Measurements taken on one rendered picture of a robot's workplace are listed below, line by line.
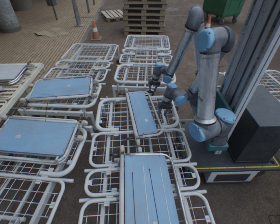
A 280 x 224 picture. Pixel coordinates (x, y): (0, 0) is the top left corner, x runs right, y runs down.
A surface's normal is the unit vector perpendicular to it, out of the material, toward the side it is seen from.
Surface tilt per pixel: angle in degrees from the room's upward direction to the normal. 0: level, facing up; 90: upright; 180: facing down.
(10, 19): 90
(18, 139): 8
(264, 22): 90
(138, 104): 1
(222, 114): 5
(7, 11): 90
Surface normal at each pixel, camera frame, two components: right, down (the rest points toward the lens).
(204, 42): -0.91, 0.17
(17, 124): -0.01, -0.65
